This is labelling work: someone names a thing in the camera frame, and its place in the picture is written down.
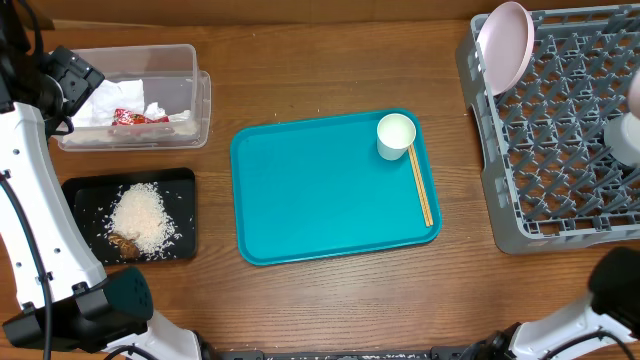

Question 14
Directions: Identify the large white paper napkin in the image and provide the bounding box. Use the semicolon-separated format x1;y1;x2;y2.
72;79;145;127

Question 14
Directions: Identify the red snack wrapper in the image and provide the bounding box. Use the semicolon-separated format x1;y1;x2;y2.
112;108;169;126

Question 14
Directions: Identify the white paper cup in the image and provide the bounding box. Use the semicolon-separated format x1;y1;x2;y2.
376;113;417;161

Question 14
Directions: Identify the wooden chopstick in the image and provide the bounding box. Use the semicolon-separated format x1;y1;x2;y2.
409;143;435;228
407;145;431;229

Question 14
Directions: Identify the large white plate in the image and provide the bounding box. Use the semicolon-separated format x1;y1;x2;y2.
477;1;535;96

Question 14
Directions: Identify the grey-green bowl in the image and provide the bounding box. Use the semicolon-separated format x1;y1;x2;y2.
604;113;640;168

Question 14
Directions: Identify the pink bowl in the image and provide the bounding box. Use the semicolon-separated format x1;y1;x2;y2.
626;70;640;118

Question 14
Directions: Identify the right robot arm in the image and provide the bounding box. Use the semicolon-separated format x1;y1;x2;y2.
470;247;639;360

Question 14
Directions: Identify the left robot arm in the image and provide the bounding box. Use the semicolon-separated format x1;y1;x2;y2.
1;0;214;359

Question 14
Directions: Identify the clear plastic bin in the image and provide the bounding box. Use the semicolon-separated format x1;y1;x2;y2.
56;44;212;152

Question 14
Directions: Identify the pile of white rice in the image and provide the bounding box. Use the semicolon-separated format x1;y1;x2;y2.
105;183;181;259

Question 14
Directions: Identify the black tray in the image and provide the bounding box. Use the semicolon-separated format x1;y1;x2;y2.
62;168;197;266

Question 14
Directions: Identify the brown food scrap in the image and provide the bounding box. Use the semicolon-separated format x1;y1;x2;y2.
108;233;140;260

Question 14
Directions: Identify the teal serving tray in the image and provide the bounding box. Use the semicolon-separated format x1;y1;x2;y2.
230;110;443;266

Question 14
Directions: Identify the grey dish rack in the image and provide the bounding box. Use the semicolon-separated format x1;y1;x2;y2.
456;4;639;254

